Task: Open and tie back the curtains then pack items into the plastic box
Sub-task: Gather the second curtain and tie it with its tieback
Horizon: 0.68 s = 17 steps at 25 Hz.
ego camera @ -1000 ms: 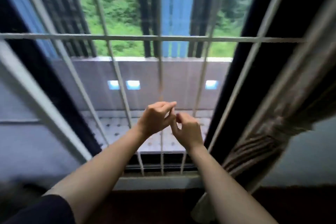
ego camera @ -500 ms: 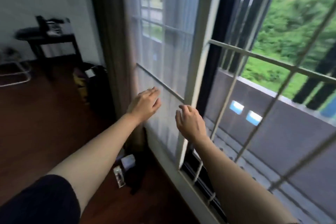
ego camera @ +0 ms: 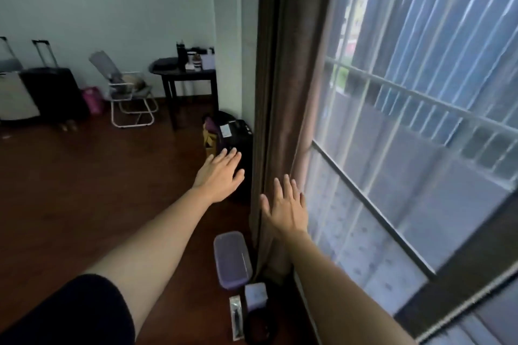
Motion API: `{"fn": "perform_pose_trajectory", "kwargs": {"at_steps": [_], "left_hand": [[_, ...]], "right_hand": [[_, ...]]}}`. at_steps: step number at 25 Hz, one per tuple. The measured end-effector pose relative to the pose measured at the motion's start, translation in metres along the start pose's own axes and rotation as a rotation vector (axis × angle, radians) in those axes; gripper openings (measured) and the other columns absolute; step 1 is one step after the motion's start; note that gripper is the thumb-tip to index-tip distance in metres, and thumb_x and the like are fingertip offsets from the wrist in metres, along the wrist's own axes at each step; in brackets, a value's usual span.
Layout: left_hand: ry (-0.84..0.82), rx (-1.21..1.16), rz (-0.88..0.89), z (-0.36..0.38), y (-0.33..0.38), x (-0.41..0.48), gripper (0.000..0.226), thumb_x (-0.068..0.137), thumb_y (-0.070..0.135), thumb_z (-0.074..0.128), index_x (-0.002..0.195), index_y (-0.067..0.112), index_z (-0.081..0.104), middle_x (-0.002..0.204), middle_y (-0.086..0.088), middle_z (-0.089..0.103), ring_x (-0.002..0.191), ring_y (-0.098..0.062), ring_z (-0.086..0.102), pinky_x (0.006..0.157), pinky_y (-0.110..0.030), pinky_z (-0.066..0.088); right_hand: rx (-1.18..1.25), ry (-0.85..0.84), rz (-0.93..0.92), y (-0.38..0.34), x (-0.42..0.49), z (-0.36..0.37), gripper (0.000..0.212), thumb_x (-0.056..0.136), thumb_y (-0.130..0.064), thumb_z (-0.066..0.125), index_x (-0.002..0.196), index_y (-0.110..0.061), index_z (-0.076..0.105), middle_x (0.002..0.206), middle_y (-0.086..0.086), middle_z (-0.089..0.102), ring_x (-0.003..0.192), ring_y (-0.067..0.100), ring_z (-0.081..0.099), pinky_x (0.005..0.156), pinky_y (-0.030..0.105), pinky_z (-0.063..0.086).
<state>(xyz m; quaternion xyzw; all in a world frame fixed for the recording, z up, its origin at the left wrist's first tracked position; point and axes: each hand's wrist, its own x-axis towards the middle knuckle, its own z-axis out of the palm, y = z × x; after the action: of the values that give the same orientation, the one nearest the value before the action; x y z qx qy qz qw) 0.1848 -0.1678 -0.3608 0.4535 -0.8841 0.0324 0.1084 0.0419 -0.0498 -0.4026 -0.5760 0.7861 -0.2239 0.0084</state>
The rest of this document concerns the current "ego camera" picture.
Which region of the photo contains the person's right hand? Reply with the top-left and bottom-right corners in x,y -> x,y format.
260,174 -> 310,239

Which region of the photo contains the person's left hand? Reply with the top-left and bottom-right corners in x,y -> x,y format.
190,147 -> 246,204

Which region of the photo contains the purple plastic container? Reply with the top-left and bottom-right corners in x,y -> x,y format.
213,231 -> 254,293

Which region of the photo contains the small white box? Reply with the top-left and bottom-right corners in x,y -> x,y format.
243,282 -> 269,314

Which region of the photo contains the packaged black tool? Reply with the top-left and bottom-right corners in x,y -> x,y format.
228,295 -> 245,343

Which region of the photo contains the brown curtain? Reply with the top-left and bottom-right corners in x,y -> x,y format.
249,0 -> 360,279

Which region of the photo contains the person's right forearm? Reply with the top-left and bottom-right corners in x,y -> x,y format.
283,229 -> 418,345

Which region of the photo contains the person's left forearm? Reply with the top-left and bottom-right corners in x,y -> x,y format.
83,187 -> 213,337

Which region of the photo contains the person's black sleeve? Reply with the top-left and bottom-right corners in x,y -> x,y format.
0,274 -> 137,345

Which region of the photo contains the brown paper bag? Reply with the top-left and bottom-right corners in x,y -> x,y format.
203,130 -> 219,158

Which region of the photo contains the black printer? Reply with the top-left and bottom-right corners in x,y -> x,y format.
214,111 -> 254,204

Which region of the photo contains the white folding chair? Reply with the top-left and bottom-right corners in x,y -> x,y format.
88,50 -> 160,129

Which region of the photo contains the black round table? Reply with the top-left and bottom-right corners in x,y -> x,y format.
148,56 -> 221,132

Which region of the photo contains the black bottle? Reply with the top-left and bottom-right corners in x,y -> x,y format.
175,42 -> 188,73

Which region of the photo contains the pink bag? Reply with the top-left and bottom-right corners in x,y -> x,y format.
80,86 -> 106,116

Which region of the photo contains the black suitcase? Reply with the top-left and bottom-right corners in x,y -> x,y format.
19,39 -> 91,124

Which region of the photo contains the beige suitcase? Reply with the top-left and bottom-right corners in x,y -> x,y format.
0,36 -> 42,121

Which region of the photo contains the row of balcony slats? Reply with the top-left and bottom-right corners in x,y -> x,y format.
352,0 -> 518,147

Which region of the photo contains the black window frame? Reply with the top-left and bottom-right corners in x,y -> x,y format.
299,136 -> 518,345

